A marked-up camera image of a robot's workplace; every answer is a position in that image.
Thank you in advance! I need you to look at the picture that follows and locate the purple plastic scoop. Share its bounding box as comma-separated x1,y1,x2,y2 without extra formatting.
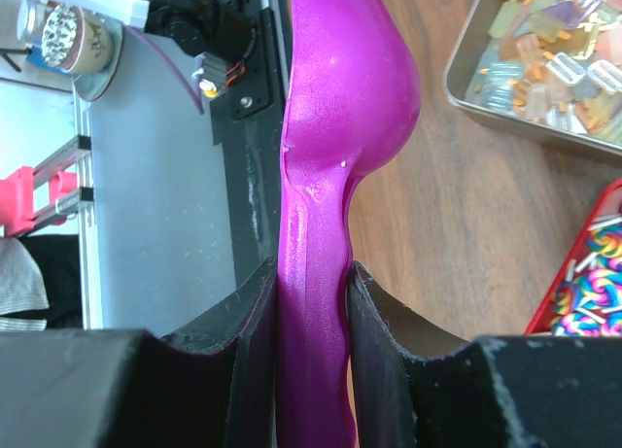
276,0,421,447

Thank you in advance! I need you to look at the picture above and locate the aluminium frame rail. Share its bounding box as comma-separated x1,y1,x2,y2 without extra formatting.
33,91,104,329

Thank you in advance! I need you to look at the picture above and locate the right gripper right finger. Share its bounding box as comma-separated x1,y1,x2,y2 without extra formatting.
347,263,621,447

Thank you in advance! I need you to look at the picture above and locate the patterned ceramic cup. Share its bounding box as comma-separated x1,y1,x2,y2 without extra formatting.
41,4,115,75

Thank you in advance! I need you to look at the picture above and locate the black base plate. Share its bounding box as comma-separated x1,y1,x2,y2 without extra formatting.
211,0,292,284

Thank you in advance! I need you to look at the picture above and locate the red box of lollipops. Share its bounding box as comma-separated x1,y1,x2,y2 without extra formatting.
524,180,621,337

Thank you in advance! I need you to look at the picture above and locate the red plastic bracket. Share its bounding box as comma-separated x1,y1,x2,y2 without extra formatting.
1,166,80,237

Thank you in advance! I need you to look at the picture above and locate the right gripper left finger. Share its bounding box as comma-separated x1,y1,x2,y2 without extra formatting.
1,259,276,447

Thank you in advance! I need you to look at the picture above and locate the silver tin of gummies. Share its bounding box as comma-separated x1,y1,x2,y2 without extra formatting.
443,0,621,159

